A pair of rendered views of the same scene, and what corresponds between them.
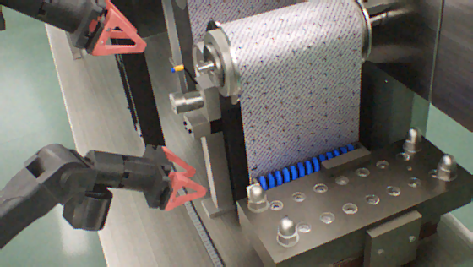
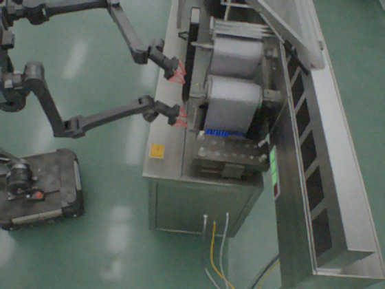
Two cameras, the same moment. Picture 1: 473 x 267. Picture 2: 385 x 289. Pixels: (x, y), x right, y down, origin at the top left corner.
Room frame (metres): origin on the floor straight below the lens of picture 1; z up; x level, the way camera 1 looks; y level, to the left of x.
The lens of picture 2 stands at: (-0.38, -0.22, 2.44)
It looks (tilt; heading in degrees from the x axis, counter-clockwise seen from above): 54 degrees down; 13
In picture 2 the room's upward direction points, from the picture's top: 10 degrees clockwise
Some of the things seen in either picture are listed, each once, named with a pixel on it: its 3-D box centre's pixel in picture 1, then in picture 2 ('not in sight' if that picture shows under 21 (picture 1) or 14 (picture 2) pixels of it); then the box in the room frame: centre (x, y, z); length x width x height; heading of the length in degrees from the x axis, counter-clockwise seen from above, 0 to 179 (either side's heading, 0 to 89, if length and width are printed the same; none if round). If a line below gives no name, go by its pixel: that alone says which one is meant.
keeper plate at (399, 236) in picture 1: (392, 246); (232, 170); (0.57, -0.24, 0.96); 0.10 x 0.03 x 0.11; 108
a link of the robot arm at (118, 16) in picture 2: not in sight; (126, 29); (0.78, 0.47, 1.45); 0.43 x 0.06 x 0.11; 47
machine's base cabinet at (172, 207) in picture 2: not in sight; (204, 79); (1.69, 0.26, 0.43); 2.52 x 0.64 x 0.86; 18
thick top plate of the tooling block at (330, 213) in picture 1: (356, 201); (231, 152); (0.66, -0.20, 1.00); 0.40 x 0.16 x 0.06; 108
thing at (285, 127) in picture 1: (304, 124); (228, 120); (0.76, -0.12, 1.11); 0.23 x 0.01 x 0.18; 108
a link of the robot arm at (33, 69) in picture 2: not in sight; (31, 77); (0.31, 0.64, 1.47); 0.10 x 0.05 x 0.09; 128
